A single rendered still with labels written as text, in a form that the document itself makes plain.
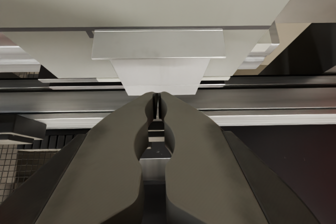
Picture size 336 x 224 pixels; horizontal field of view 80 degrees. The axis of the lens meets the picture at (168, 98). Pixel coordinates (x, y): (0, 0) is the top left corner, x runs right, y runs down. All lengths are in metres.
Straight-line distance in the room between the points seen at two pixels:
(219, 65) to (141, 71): 0.07
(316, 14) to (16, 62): 0.42
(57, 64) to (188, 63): 0.11
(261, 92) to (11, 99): 0.58
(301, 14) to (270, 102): 0.21
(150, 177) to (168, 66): 0.11
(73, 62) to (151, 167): 0.12
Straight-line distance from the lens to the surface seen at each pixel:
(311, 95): 0.58
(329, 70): 0.62
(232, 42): 0.16
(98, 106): 0.48
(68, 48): 0.18
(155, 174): 0.21
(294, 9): 0.37
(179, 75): 0.20
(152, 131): 0.41
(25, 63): 0.29
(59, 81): 0.24
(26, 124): 0.52
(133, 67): 0.19
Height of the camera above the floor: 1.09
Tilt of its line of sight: 18 degrees down
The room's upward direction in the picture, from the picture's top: 179 degrees clockwise
